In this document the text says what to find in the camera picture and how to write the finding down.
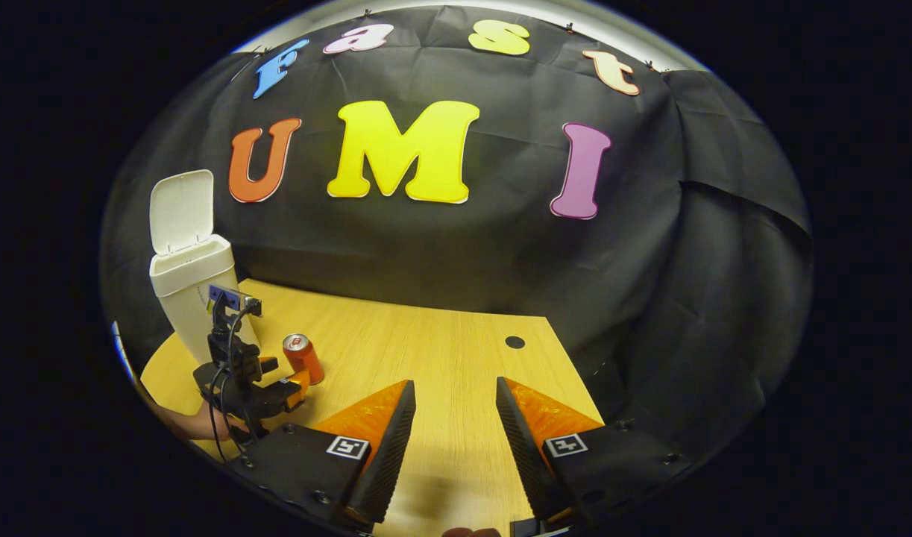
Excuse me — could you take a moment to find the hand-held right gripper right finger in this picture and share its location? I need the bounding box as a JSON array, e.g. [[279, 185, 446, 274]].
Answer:
[[495, 376, 694, 527]]

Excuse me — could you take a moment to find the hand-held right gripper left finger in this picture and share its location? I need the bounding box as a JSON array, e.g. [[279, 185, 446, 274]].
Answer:
[[224, 379, 418, 532]]

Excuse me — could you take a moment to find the orange pop can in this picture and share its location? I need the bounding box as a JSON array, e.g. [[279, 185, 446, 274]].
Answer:
[[282, 333, 325, 386]]

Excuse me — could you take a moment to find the white desktop garbage bin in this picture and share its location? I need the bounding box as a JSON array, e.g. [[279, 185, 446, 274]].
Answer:
[[148, 169, 261, 366]]

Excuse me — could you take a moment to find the wooden desktop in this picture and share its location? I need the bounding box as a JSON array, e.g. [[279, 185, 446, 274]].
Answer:
[[139, 278, 606, 537]]

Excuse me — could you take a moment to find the black backdrop cloth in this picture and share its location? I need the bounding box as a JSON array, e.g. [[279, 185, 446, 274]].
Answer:
[[98, 4, 814, 463]]

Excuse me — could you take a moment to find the black cable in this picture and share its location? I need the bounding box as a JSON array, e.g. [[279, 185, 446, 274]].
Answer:
[[206, 298, 264, 448]]

